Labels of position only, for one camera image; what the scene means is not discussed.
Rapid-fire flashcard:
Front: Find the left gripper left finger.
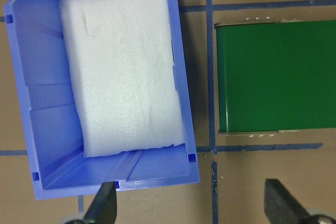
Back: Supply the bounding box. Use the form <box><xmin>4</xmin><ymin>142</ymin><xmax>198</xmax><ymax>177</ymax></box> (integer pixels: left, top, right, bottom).
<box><xmin>83</xmin><ymin>182</ymin><xmax>117</xmax><ymax>224</ymax></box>

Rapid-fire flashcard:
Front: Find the white foam pad source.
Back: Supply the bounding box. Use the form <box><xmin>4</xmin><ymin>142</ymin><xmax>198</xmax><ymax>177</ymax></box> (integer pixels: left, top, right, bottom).
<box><xmin>59</xmin><ymin>0</ymin><xmax>184</xmax><ymax>157</ymax></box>

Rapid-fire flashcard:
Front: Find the green conveyor belt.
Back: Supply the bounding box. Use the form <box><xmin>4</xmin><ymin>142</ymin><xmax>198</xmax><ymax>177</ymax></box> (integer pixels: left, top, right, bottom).
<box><xmin>215</xmin><ymin>20</ymin><xmax>335</xmax><ymax>133</ymax></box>

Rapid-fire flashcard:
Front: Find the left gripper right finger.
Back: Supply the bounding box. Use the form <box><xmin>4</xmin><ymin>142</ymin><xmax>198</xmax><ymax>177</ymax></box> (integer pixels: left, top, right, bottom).
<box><xmin>264</xmin><ymin>178</ymin><xmax>310</xmax><ymax>224</ymax></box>

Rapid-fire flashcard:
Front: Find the blue source bin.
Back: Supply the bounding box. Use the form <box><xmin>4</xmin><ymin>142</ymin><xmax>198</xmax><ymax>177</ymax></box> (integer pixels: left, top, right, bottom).
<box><xmin>4</xmin><ymin>0</ymin><xmax>200</xmax><ymax>200</ymax></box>

